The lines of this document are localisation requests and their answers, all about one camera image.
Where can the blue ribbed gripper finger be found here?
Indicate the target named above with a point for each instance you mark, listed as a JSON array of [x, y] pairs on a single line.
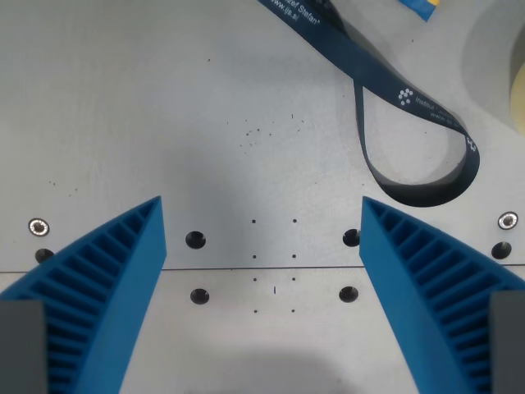
[[418, 287], [106, 287]]

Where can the silver socket head screw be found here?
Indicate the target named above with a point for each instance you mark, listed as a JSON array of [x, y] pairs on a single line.
[[38, 227], [508, 221]]

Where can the cream tape roll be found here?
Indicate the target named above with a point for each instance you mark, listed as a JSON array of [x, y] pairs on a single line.
[[519, 98]]

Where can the blue and yellow tape piece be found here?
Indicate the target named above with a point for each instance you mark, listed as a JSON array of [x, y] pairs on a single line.
[[422, 8]]

